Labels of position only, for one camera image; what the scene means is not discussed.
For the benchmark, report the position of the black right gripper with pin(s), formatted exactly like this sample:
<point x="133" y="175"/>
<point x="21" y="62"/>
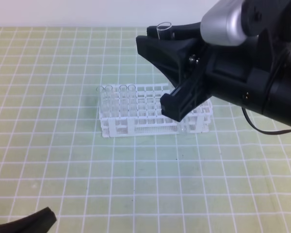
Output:
<point x="255" y="75"/>

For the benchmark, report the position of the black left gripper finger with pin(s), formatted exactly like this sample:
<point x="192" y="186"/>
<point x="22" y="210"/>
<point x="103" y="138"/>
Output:
<point x="39" y="222"/>

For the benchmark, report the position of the clear glass test tube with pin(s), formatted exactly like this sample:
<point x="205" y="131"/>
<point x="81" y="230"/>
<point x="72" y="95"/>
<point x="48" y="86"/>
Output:
<point x="165" y="32"/>

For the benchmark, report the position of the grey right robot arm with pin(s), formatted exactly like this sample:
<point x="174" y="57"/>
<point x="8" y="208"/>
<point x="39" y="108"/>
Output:
<point x="240" y="52"/>

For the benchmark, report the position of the clear test tube in rack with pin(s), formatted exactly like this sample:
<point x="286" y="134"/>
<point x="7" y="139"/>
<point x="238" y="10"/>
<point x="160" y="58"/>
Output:
<point x="123" y="93"/>
<point x="109" y="99"/>
<point x="132" y="100"/>
<point x="103" y="106"/>

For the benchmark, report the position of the white plastic test tube rack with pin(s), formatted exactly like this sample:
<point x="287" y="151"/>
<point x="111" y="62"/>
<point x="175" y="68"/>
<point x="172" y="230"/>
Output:
<point x="149" y="119"/>

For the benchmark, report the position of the green grid tablecloth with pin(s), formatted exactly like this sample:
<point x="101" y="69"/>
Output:
<point x="52" y="154"/>

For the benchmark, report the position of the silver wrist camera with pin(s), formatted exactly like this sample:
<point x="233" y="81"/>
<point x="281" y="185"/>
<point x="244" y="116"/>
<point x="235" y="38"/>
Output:
<point x="221" y="25"/>

